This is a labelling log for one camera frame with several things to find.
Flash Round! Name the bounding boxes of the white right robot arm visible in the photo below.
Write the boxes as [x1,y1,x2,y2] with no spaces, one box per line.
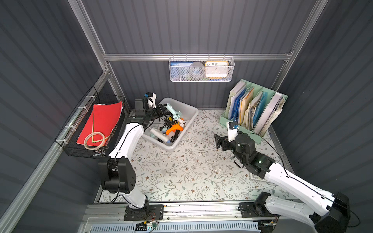
[214,134,351,233]

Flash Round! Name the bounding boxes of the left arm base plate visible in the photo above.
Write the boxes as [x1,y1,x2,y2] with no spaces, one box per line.
[123,204,164,221]

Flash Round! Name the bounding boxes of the aluminium front rail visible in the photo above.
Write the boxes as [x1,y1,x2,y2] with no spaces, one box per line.
[78,200,321,233]

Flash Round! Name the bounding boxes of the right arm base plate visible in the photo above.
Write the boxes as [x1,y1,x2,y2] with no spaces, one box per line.
[238,202,280,218]

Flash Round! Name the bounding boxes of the teal perforated folder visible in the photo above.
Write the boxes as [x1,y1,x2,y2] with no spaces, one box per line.
[253,92,268,126]

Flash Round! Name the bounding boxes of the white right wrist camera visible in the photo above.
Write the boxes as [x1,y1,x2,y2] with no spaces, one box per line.
[226,121,239,142]

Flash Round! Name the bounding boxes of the black wire side basket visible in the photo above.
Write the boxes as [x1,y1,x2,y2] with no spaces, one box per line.
[55,88,128,159]

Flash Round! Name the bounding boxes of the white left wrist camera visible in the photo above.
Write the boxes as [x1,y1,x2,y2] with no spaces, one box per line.
[145,92,156,108]

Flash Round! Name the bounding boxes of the blue folder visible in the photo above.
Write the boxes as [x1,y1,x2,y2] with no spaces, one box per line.
[228,87,246,120]

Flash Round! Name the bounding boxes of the translucent white storage box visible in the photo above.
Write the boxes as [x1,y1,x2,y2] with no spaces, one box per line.
[142,98,199,152]

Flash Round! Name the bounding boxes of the mint glue gun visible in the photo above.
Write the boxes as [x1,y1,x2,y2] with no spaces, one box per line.
[164,103,185,128]

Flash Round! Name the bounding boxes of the grey tape roll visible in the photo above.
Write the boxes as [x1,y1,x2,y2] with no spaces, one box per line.
[189,62,205,80]

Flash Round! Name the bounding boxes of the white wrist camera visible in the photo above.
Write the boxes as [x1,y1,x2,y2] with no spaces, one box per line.
[145,92,156,108]
[226,121,239,142]

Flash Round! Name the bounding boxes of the white thick binder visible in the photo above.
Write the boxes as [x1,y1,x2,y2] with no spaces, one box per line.
[253,92,283,134]

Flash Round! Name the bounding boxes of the green plastic file organizer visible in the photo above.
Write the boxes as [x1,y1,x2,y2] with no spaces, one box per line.
[220,79,288,144]

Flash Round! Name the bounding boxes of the white calculator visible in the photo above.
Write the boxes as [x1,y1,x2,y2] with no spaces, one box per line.
[250,174,263,181]

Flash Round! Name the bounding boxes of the floral table mat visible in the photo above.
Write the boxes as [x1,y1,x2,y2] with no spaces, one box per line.
[131,109,293,202]

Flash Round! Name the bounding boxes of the yellow alarm clock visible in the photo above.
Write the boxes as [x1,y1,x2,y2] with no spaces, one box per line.
[205,61,229,79]

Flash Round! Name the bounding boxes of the blue box in basket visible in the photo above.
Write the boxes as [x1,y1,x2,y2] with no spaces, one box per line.
[169,61,193,82]

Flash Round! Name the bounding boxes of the small white orange-tip glue gun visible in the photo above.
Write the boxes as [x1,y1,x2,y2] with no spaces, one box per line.
[177,118,185,124]

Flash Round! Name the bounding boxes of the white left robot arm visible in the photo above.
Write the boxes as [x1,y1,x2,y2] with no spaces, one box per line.
[99,93,166,209]

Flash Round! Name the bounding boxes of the white wire wall basket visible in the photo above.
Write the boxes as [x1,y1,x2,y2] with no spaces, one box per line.
[169,55,235,82]

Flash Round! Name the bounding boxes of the orange glue gun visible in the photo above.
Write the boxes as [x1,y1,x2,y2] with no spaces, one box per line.
[166,124,184,143]

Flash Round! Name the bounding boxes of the red folder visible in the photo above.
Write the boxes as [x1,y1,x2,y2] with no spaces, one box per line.
[76,102,123,150]

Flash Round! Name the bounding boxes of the worn paper stack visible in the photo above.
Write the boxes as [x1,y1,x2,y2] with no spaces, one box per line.
[259,97,286,136]

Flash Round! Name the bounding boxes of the white blue-tip glue gun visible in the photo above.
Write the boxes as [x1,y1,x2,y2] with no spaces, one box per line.
[150,127,170,143]

